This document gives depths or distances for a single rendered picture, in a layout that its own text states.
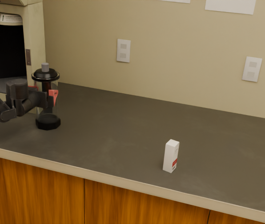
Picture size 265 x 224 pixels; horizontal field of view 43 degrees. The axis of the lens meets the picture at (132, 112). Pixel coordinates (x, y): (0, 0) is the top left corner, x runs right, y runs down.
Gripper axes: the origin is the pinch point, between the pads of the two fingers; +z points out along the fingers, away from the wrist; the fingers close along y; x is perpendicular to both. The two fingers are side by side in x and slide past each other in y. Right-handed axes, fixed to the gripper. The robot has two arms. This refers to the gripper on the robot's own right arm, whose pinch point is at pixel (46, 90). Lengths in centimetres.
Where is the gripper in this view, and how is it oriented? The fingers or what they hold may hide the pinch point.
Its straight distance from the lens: 140.6
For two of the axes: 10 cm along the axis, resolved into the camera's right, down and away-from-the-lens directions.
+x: -0.6, 9.0, 4.3
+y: -9.5, -1.8, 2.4
